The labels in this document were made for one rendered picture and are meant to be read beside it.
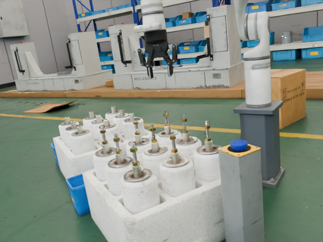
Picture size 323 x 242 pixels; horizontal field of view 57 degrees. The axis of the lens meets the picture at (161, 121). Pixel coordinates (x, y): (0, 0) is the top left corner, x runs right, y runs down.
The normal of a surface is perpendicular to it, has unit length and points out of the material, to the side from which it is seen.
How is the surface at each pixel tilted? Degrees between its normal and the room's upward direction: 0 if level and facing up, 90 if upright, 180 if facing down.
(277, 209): 0
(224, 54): 90
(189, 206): 90
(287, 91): 90
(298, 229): 0
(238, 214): 90
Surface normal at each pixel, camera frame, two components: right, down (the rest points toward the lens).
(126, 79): -0.56, 0.29
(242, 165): 0.50, 0.17
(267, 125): 0.18, 0.24
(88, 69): 0.82, 0.05
